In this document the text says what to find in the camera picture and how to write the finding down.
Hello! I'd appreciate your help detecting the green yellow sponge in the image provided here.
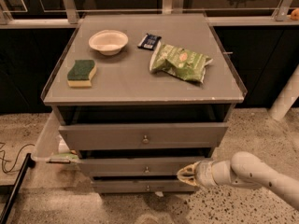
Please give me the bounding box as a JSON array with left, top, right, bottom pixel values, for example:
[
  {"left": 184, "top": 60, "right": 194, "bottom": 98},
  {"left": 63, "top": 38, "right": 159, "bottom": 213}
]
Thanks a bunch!
[{"left": 67, "top": 60, "right": 96, "bottom": 88}]

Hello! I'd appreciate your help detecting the grey drawer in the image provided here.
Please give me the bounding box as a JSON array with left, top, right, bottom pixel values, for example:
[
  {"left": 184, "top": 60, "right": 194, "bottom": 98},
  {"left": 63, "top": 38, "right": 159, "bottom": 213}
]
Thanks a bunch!
[
  {"left": 59, "top": 122, "right": 228, "bottom": 150},
  {"left": 92, "top": 179, "right": 197, "bottom": 194},
  {"left": 78, "top": 156, "right": 205, "bottom": 176}
]

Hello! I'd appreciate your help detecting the metal window rail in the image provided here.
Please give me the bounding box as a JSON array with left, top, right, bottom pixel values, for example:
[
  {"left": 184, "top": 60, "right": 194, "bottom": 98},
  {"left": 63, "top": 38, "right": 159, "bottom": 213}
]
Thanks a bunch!
[{"left": 0, "top": 0, "right": 299, "bottom": 29}]

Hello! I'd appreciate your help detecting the grey top drawer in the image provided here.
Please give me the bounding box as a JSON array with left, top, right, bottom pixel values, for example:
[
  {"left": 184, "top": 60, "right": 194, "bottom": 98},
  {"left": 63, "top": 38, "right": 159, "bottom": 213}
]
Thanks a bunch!
[{"left": 59, "top": 122, "right": 228, "bottom": 150}]

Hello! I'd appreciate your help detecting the green chip bag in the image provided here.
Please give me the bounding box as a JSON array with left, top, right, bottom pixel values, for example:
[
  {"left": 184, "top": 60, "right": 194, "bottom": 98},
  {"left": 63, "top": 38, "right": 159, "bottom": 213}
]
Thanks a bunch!
[{"left": 149, "top": 42, "right": 213, "bottom": 83}]

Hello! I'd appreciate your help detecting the white paper bowl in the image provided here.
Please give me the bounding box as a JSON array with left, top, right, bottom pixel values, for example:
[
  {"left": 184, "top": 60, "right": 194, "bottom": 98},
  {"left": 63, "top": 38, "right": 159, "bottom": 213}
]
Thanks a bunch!
[{"left": 89, "top": 30, "right": 128, "bottom": 56}]

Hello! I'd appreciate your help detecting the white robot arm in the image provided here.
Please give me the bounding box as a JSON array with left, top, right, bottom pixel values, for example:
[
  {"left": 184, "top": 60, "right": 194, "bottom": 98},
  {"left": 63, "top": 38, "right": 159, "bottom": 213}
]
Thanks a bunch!
[{"left": 177, "top": 151, "right": 299, "bottom": 210}]

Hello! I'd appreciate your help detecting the clear plastic bin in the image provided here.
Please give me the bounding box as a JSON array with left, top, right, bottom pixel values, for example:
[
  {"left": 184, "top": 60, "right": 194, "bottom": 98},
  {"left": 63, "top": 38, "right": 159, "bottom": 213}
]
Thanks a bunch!
[{"left": 31, "top": 113, "right": 79, "bottom": 164}]

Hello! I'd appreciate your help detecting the black metal bar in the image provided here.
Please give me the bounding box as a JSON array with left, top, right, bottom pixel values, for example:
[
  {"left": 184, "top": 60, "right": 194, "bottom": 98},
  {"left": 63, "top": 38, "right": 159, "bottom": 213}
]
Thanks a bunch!
[{"left": 0, "top": 153, "right": 36, "bottom": 224}]

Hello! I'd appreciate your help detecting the dark blue snack packet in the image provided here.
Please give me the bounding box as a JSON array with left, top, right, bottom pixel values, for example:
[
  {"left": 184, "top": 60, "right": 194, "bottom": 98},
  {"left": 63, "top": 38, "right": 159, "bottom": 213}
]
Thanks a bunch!
[{"left": 137, "top": 34, "right": 161, "bottom": 50}]

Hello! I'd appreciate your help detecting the grey drawer cabinet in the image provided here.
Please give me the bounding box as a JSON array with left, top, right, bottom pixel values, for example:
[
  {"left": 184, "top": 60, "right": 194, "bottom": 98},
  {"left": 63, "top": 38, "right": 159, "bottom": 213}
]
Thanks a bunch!
[{"left": 42, "top": 14, "right": 246, "bottom": 182}]

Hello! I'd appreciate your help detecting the black cable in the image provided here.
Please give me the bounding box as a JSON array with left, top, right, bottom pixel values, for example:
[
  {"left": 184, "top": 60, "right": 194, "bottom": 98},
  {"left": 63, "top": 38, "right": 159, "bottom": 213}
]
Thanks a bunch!
[{"left": 0, "top": 142, "right": 36, "bottom": 175}]

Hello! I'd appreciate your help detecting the white table leg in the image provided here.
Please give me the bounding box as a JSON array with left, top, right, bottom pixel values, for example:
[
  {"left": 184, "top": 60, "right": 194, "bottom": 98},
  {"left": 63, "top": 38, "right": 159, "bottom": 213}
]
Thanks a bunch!
[{"left": 269, "top": 64, "right": 299, "bottom": 120}]

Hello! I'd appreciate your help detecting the grey bottom drawer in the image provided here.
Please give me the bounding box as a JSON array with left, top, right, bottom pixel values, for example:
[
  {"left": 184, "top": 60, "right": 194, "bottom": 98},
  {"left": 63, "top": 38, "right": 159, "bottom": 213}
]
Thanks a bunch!
[{"left": 92, "top": 179, "right": 197, "bottom": 194}]

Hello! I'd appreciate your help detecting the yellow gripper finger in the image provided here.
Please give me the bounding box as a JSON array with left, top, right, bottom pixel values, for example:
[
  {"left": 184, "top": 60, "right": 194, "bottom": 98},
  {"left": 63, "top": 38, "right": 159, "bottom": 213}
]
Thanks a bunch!
[
  {"left": 178, "top": 162, "right": 198, "bottom": 175},
  {"left": 178, "top": 175, "right": 199, "bottom": 187}
]

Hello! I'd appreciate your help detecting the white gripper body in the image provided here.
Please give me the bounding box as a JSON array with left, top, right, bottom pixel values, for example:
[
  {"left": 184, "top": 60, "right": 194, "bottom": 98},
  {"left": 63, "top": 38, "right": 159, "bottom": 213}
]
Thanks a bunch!
[{"left": 194, "top": 160, "right": 232, "bottom": 187}]

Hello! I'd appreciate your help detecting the orange fruit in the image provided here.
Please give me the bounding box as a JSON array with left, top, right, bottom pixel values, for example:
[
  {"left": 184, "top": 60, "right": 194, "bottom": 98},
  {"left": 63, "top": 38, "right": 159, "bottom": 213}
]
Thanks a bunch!
[{"left": 291, "top": 8, "right": 299, "bottom": 21}]

